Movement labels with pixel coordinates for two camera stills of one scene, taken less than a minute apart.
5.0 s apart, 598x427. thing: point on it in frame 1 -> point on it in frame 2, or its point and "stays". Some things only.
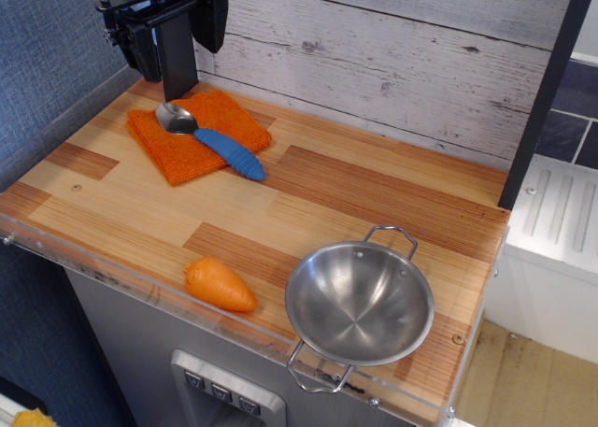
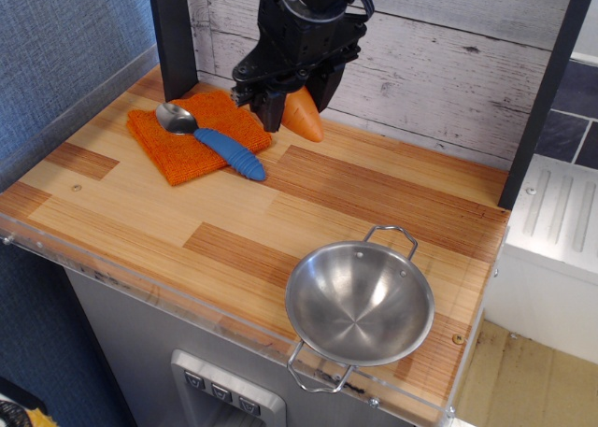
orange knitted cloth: x=184 y=156 stays
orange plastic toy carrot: x=215 y=280 -> x=301 y=115
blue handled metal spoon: x=176 y=120 stays
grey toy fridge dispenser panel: x=213 y=397 stays
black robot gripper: x=137 y=0 -> x=306 y=27
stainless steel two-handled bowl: x=356 y=304 stays
